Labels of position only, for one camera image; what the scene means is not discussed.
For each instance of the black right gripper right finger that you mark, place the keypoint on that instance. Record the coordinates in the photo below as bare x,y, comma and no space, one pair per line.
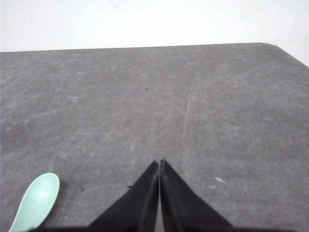
182,209

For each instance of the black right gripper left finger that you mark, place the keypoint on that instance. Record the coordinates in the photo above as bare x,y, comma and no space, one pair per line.
135,211

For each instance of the mint green plastic spoon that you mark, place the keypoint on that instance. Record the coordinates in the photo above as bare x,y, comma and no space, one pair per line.
36,203

